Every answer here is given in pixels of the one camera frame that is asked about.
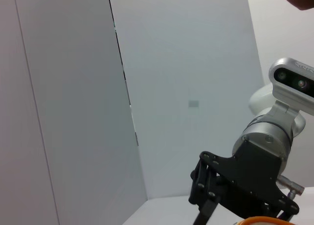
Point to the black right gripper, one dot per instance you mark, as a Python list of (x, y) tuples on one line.
[(257, 166)]

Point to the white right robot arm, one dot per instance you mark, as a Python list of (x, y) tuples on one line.
[(260, 134)]

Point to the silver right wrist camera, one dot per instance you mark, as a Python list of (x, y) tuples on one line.
[(287, 80)]

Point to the beige orange-trimmed zipper food bag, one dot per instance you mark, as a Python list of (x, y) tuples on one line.
[(260, 222)]

